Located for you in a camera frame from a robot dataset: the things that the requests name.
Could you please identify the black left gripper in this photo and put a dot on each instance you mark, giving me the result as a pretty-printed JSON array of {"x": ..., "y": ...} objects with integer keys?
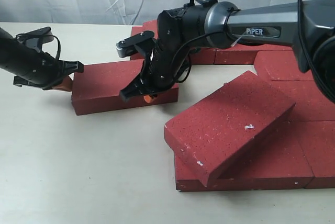
[{"x": 39, "y": 69}]

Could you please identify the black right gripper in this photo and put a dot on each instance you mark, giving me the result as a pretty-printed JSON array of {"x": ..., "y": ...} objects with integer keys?
[{"x": 157, "y": 75}]

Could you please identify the red brick with white chip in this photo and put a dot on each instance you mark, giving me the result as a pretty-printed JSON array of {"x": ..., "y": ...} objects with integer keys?
[{"x": 211, "y": 135}]

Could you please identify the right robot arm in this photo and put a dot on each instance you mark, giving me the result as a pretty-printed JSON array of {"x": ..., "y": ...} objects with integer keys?
[{"x": 307, "y": 27}]

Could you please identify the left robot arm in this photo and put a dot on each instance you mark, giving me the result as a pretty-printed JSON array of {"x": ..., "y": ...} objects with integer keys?
[{"x": 53, "y": 48}]

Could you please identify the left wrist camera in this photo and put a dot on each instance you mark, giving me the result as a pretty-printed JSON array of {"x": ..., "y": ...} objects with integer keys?
[{"x": 35, "y": 39}]

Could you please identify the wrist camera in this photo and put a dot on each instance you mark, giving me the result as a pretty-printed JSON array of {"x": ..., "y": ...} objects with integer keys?
[
  {"x": 35, "y": 39},
  {"x": 142, "y": 43}
]

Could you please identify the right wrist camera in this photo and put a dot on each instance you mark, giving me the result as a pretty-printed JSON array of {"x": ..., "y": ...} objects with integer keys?
[{"x": 142, "y": 43}]

